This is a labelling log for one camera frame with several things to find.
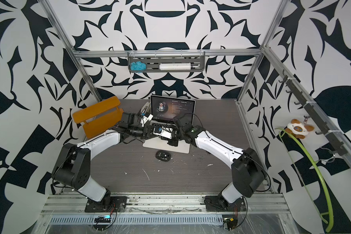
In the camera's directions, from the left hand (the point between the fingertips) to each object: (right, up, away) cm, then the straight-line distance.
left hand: (158, 131), depth 83 cm
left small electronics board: (-26, -42, -10) cm, 50 cm away
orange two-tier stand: (-42, +7, +17) cm, 46 cm away
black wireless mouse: (+3, -15, +6) cm, 17 cm away
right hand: (+2, -1, -1) cm, 2 cm away
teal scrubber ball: (-13, +40, +9) cm, 43 cm away
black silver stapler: (-13, +14, +29) cm, 34 cm away
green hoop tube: (+63, -27, -29) cm, 74 cm away
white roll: (+10, +39, +7) cm, 41 cm away
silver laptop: (+2, +12, +18) cm, 22 cm away
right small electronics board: (+37, -43, -11) cm, 58 cm away
